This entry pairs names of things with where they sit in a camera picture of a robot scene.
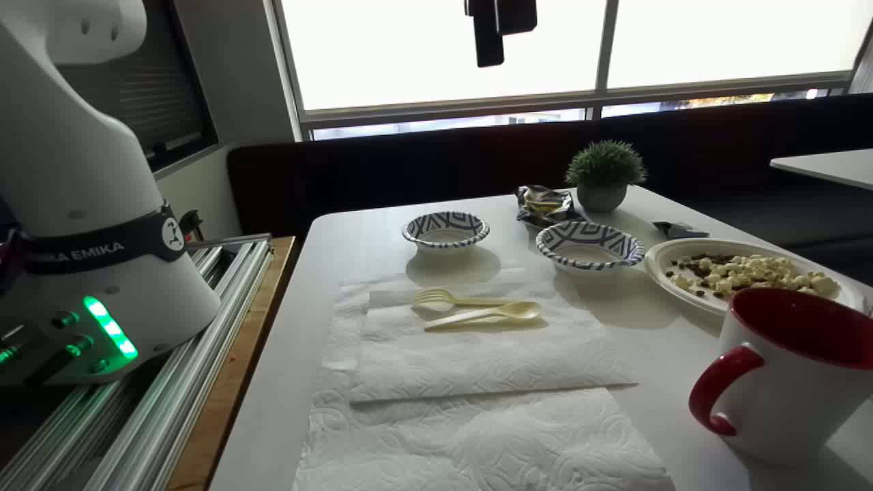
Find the large white paper towel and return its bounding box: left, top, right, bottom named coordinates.
left=290, top=269, right=676, bottom=491

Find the popcorn and chocolate mix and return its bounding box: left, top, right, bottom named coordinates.
left=664, top=251, right=842, bottom=302

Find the aluminium rail frame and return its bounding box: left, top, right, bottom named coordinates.
left=0, top=236, right=275, bottom=491

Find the white mug red handle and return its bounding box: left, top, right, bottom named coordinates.
left=687, top=285, right=873, bottom=472

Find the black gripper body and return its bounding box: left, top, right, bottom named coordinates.
left=493, top=0, right=541, bottom=39

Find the black sofa bench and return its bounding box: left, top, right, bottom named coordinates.
left=226, top=89, right=873, bottom=283

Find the small green potted plant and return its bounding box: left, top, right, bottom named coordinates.
left=564, top=135, right=649, bottom=214

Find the white side table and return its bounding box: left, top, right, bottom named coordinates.
left=770, top=146, right=873, bottom=194

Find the blue patterned paper bowl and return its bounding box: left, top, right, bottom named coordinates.
left=399, top=210, right=493, bottom=255
left=533, top=219, right=649, bottom=276

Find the orange black clamp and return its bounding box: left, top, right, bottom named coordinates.
left=177, top=206, right=208, bottom=251

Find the wooden base board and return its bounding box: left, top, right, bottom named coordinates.
left=166, top=235, right=301, bottom=491

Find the bowl of popcorn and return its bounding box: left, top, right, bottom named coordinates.
left=640, top=236, right=868, bottom=321

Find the small dark foil wrapper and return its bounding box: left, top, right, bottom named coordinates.
left=651, top=219, right=713, bottom=243

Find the folded white paper towel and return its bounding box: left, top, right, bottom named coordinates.
left=347, top=299, right=640, bottom=409

